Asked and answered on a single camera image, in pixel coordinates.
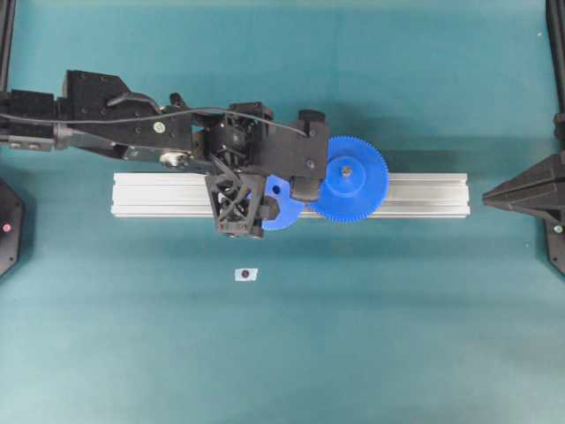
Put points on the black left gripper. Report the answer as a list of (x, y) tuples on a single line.
[(239, 203)]

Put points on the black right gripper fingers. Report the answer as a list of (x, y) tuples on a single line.
[(538, 191)]

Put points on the small blue plastic gear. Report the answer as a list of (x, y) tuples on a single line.
[(289, 209)]

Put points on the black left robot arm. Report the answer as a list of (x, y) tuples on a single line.
[(99, 114)]

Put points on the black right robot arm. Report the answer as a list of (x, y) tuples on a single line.
[(554, 230)]

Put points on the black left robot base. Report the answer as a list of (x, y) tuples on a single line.
[(11, 222)]

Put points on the large blue plastic gear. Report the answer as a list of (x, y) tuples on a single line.
[(355, 198)]

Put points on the white sticker with black dot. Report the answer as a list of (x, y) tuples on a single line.
[(246, 275)]

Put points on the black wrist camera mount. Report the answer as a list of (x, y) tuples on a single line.
[(298, 155)]

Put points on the aluminium extrusion rail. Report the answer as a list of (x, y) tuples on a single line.
[(410, 195)]

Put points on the black frame post right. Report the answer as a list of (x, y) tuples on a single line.
[(555, 27)]

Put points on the black frame post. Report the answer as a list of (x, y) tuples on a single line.
[(7, 17), (555, 27)]

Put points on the black frame post left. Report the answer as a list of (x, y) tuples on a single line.
[(7, 17)]

